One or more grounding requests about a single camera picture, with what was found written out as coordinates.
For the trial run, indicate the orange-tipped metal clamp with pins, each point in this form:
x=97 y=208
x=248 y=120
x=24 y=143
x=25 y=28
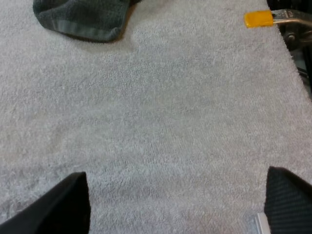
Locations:
x=278 y=22

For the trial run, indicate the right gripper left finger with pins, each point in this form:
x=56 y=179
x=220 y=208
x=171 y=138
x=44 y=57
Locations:
x=61 y=209

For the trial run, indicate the grey-green towel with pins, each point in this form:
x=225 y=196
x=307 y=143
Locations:
x=83 y=17

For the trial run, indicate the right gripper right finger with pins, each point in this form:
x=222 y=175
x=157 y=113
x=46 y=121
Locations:
x=290 y=204

